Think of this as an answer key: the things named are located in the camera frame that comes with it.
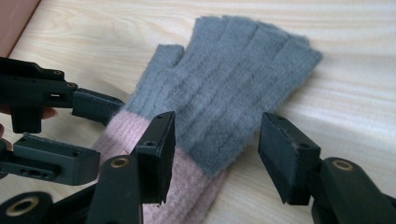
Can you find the grey fingerless glove pink cuff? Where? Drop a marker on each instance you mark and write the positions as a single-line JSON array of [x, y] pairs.
[[233, 87]]

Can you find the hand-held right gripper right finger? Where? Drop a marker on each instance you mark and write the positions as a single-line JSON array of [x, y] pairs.
[[286, 158]]

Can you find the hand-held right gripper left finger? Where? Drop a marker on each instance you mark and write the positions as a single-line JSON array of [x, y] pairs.
[[155, 155]]

